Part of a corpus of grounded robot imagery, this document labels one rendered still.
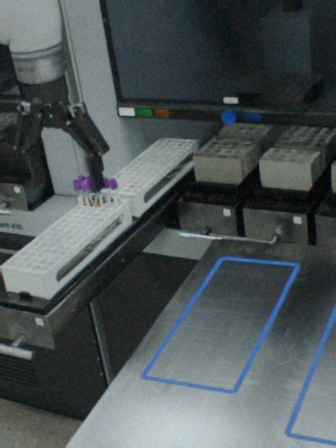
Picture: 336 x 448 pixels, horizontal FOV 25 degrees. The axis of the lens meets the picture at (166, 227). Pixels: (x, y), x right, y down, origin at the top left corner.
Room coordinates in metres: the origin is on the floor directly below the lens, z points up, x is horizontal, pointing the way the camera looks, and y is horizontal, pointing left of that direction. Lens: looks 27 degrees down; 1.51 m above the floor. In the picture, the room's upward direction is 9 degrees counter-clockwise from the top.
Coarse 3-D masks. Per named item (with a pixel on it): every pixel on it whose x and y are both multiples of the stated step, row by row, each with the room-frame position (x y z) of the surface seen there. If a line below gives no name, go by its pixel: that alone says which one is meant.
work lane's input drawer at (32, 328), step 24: (192, 168) 1.61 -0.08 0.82; (168, 192) 1.51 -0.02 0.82; (144, 216) 1.41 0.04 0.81; (168, 216) 1.47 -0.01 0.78; (120, 240) 1.33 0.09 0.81; (144, 240) 1.38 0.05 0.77; (96, 264) 1.26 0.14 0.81; (120, 264) 1.30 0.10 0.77; (72, 288) 1.19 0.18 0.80; (96, 288) 1.23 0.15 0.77; (0, 312) 1.16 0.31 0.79; (24, 312) 1.13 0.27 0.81; (48, 312) 1.12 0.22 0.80; (72, 312) 1.16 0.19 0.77; (0, 336) 1.17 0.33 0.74; (24, 336) 1.14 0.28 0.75; (48, 336) 1.11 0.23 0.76
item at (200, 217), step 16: (256, 176) 1.53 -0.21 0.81; (192, 192) 1.48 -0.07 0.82; (208, 192) 1.46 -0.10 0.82; (240, 192) 1.46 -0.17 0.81; (192, 208) 1.46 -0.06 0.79; (208, 208) 1.44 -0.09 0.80; (224, 208) 1.42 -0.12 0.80; (240, 208) 1.43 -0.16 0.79; (192, 224) 1.46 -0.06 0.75; (208, 224) 1.44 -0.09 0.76; (224, 224) 1.42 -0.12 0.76; (240, 224) 1.42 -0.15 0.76; (208, 240) 1.39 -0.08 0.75
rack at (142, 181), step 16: (160, 144) 1.68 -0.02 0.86; (176, 144) 1.66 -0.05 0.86; (192, 144) 1.64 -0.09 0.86; (144, 160) 1.59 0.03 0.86; (160, 160) 1.58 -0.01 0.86; (176, 160) 1.56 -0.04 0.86; (192, 160) 1.63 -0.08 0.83; (128, 176) 1.51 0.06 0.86; (144, 176) 1.51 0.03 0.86; (160, 176) 1.50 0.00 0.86; (176, 176) 1.56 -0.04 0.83; (112, 192) 1.44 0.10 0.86; (128, 192) 1.43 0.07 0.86; (144, 192) 1.44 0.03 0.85; (160, 192) 1.49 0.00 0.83; (144, 208) 1.43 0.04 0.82
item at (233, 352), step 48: (192, 288) 1.10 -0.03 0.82; (240, 288) 1.08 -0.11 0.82; (288, 288) 1.05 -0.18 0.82; (192, 336) 0.96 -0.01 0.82; (240, 336) 0.94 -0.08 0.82; (288, 336) 0.93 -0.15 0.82; (144, 384) 0.87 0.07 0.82; (192, 384) 0.85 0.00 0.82; (240, 384) 0.83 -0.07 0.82; (288, 384) 0.82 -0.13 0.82; (96, 432) 0.78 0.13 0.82; (144, 432) 0.77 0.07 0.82; (192, 432) 0.75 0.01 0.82; (240, 432) 0.74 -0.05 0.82; (288, 432) 0.73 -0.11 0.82
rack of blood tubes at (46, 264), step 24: (72, 216) 1.36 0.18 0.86; (96, 216) 1.35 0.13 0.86; (48, 240) 1.28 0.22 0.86; (72, 240) 1.26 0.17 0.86; (96, 240) 1.31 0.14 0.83; (24, 264) 1.19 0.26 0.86; (48, 264) 1.19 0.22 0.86; (72, 264) 1.27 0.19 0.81; (24, 288) 1.17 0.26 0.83; (48, 288) 1.15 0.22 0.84
